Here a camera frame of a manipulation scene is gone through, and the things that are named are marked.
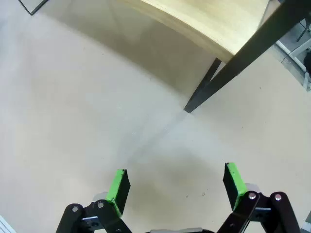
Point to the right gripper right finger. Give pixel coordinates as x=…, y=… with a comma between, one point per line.
x=236, y=184

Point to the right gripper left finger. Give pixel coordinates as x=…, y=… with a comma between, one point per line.
x=116, y=191

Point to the white table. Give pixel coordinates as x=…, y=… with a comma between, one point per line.
x=295, y=54

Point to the two-tier wooden black-frame shelf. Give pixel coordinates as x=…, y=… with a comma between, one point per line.
x=206, y=21

